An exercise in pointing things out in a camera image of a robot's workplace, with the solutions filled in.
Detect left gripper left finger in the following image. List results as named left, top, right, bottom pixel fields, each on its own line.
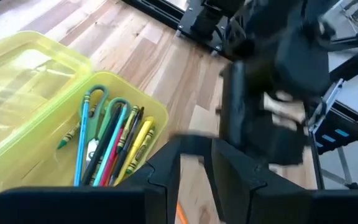
left=0, top=136, right=183, bottom=224

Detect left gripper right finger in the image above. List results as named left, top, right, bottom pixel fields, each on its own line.
left=203, top=138, right=358, bottom=224

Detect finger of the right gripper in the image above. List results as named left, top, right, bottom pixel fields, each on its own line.
left=256, top=124, right=309, bottom=166
left=220, top=60, right=262, bottom=151

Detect pink highlighter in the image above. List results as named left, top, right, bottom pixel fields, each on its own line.
left=99, top=126, right=126, bottom=187

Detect light blue pencil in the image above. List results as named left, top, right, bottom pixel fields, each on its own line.
left=73, top=92, right=91, bottom=187

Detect black pen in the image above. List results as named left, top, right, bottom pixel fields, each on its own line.
left=81, top=105, right=124, bottom=187

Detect green crayon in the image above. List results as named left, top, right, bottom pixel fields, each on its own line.
left=57, top=105, right=98, bottom=151

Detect black marker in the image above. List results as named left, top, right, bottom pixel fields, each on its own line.
left=108, top=106, right=145, bottom=186

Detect yellow-green crayon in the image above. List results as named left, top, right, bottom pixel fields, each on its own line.
left=126, top=128, right=155, bottom=175

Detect green-handled scissors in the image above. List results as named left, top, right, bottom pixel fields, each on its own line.
left=79, top=84, right=132, bottom=166

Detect yellow highlighter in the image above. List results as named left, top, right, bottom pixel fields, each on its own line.
left=113, top=116, right=156, bottom=186

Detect orange pencil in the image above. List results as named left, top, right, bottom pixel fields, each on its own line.
left=175, top=202, right=190, bottom=224

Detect olive crayon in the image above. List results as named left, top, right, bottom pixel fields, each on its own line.
left=116, top=105, right=140, bottom=154

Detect yellow translucent supply box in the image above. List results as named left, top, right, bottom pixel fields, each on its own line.
left=0, top=30, right=170, bottom=200

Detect black aluminium table frame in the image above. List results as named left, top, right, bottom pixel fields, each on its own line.
left=121, top=0, right=239, bottom=62

